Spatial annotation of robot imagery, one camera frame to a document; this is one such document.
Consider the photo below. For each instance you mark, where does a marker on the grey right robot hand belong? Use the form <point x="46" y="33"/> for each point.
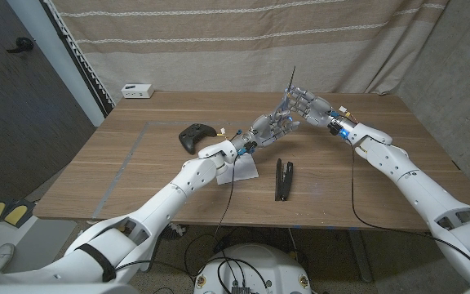
<point x="316" y="108"/>

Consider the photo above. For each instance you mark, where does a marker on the black white floor brush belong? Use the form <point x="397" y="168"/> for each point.
<point x="176" y="232"/>

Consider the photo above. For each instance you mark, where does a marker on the white robot torso base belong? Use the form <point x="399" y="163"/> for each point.
<point x="267" y="265"/>

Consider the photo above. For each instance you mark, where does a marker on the black stapler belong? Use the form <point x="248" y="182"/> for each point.
<point x="278" y="179"/>

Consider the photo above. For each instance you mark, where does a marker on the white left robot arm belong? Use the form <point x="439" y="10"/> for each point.
<point x="165" y="200"/>

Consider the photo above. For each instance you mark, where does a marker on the grey table leg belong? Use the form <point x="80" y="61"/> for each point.
<point x="359" y="253"/>

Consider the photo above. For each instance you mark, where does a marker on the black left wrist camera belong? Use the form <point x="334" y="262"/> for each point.
<point x="248" y="147"/>

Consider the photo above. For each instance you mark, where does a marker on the white tissue sheet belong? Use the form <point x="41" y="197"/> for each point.
<point x="247" y="171"/>

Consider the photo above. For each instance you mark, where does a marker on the white door frame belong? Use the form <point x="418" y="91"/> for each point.
<point x="54" y="53"/>

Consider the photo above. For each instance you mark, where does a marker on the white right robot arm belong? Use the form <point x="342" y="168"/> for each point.
<point x="414" y="188"/>

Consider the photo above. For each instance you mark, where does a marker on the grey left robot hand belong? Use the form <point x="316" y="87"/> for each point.
<point x="265" y="128"/>

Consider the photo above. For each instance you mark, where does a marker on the white power strip box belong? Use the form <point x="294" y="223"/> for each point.
<point x="137" y="91"/>

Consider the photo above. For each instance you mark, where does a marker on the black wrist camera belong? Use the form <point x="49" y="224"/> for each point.
<point x="248" y="147"/>
<point x="338" y="130"/>

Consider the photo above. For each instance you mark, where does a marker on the dark wooden door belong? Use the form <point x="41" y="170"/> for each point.
<point x="14" y="122"/>

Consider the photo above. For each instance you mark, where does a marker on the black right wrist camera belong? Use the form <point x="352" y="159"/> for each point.
<point x="338" y="130"/>

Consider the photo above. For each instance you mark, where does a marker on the black game controller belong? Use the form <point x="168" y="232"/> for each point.
<point x="196" y="134"/>

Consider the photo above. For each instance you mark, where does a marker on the beige striped curtain backdrop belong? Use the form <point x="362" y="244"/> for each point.
<point x="239" y="53"/>

